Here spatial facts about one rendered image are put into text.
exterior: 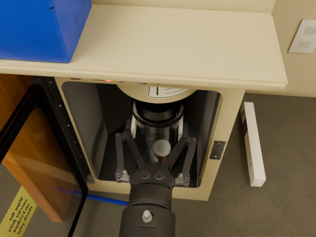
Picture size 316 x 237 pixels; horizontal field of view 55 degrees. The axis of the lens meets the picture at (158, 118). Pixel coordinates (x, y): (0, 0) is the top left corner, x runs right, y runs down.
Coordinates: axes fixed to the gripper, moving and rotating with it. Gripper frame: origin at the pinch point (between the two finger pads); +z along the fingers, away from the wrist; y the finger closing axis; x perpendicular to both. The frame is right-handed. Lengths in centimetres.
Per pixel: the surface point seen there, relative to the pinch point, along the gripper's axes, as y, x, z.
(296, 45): -38, 7, 35
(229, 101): -11.9, -14.7, -7.0
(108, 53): 3.8, -30.8, -15.6
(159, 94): -0.6, -13.2, -5.0
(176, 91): -3.4, -13.3, -4.2
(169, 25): -2.0, -30.8, -10.6
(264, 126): -32.2, 25.9, 19.1
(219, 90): -9.9, -17.2, -7.0
